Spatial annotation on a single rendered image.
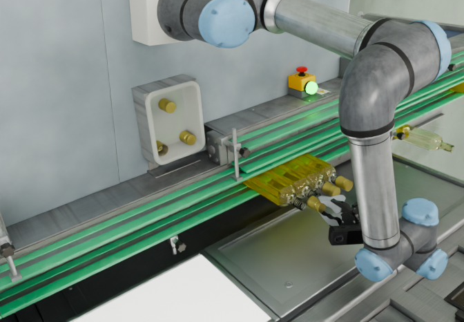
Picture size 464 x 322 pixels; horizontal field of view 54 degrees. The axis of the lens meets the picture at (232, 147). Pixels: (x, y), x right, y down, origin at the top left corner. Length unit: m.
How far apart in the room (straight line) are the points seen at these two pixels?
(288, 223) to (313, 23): 0.69
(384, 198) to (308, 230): 0.56
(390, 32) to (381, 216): 0.35
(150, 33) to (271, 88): 0.58
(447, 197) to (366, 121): 0.96
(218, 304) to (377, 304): 0.40
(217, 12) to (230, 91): 0.52
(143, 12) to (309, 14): 0.43
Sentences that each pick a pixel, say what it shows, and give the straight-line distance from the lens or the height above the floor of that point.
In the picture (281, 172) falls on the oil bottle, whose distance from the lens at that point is 1.43.
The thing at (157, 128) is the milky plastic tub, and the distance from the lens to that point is 1.38.
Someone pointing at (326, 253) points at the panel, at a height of 1.23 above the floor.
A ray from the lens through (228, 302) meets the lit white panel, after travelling 1.22.
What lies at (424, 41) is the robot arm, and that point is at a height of 1.47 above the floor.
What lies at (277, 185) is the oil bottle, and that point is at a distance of 1.37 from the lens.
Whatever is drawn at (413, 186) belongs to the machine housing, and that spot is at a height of 1.15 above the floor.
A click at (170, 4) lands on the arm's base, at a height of 0.90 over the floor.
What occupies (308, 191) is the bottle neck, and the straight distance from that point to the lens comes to 1.37.
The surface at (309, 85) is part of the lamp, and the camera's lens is 1.63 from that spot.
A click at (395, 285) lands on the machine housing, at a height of 1.41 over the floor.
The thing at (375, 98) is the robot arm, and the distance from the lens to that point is 0.81.
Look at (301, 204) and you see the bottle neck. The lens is 1.32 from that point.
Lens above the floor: 1.92
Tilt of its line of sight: 47 degrees down
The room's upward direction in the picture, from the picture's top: 119 degrees clockwise
